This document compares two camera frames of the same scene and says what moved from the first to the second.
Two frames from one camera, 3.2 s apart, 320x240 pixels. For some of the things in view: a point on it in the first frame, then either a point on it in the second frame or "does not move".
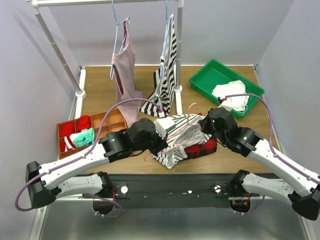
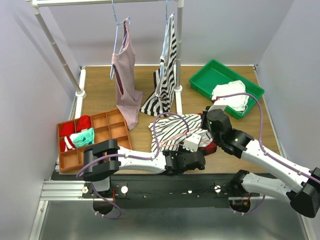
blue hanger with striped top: (167, 19) does not move
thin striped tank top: (187, 131) does not move
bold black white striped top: (162, 89) does not move
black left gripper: (158, 146) → (202, 149)
